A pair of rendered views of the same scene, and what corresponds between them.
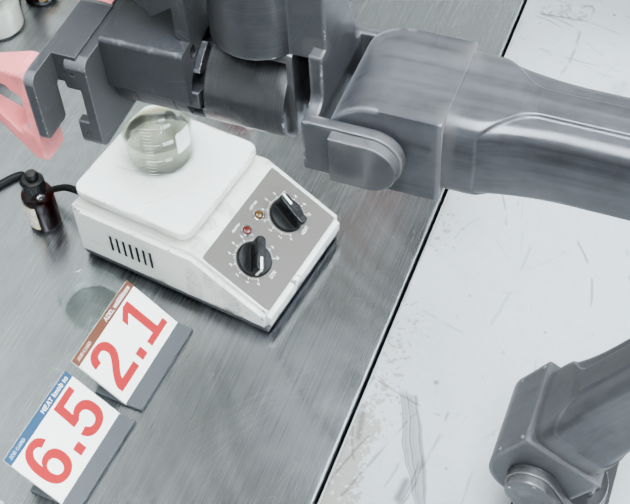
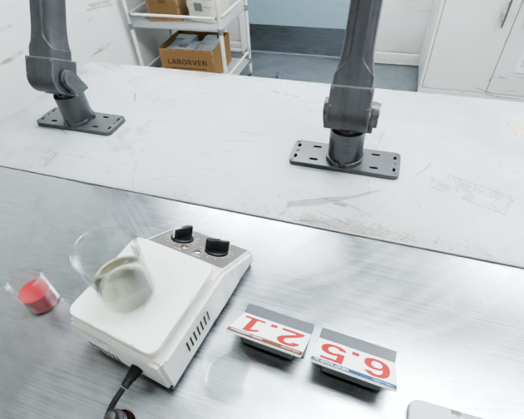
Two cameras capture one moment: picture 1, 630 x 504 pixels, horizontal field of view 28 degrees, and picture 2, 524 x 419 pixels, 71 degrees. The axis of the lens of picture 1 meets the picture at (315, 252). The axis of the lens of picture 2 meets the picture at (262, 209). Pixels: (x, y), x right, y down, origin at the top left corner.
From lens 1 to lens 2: 0.85 m
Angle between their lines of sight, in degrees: 58
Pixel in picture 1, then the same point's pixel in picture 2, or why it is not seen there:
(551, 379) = (340, 84)
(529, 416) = (359, 90)
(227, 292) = (239, 265)
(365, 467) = (330, 217)
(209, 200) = (182, 256)
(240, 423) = (313, 271)
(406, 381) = (279, 205)
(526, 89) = not seen: outside the picture
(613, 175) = not seen: outside the picture
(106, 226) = (183, 338)
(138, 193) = (168, 302)
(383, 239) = (187, 219)
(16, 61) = not seen: outside the picture
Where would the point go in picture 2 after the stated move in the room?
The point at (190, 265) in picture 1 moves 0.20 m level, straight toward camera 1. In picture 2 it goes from (224, 278) to (373, 241)
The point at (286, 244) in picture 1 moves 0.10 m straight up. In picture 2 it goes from (202, 240) to (188, 188)
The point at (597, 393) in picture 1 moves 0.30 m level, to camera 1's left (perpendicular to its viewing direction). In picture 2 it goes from (370, 43) to (473, 170)
